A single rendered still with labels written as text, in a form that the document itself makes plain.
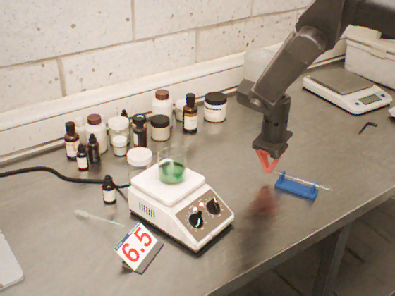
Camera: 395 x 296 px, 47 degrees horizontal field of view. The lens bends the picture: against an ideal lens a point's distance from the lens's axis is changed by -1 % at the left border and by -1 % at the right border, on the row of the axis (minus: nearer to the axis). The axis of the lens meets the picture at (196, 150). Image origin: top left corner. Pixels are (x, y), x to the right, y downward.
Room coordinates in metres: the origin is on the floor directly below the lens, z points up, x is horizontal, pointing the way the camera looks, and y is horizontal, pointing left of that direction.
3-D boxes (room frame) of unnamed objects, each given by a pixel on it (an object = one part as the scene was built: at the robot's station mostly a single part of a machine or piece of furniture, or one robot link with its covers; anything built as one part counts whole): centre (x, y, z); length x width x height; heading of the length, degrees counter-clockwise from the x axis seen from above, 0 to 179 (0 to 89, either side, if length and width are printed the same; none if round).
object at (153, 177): (0.78, 0.06, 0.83); 0.12 x 0.12 x 0.01; 51
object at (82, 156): (0.94, 0.29, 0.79); 0.03 x 0.03 x 0.07
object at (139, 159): (0.89, 0.13, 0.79); 0.06 x 0.06 x 0.08
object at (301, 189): (0.88, -0.24, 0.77); 0.10 x 0.03 x 0.04; 62
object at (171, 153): (0.79, 0.05, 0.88); 0.07 x 0.06 x 0.08; 134
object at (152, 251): (0.65, 0.11, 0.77); 0.09 x 0.06 x 0.04; 156
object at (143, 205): (0.77, 0.04, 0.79); 0.22 x 0.13 x 0.08; 51
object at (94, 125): (1.02, 0.27, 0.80); 0.06 x 0.06 x 0.10
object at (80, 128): (1.05, 0.31, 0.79); 0.03 x 0.03 x 0.08
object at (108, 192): (0.82, 0.20, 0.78); 0.03 x 0.03 x 0.07
